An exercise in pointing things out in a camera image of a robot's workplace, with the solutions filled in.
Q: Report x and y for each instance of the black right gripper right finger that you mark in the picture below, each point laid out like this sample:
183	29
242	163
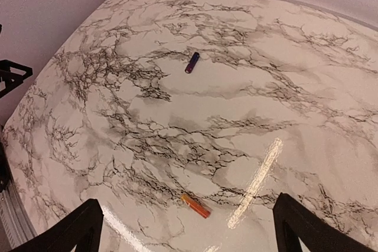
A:
295	224

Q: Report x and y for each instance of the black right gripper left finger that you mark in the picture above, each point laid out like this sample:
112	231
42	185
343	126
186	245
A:
78	231

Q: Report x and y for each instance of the purple blue battery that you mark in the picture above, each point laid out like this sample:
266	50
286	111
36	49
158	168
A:
192	62

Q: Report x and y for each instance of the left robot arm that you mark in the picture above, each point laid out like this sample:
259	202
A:
13	75

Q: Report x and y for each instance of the orange battery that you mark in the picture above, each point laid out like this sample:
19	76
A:
195	206

